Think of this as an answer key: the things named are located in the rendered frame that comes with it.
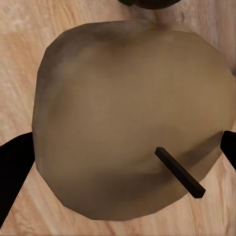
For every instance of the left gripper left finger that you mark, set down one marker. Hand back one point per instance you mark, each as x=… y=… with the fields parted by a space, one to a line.
x=16 y=160

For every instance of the pillar candle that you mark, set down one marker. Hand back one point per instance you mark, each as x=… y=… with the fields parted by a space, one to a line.
x=129 y=116

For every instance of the cauldron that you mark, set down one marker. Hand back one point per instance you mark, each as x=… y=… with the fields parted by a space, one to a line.
x=150 y=4

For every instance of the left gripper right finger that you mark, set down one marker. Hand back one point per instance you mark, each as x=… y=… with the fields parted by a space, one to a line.
x=228 y=146

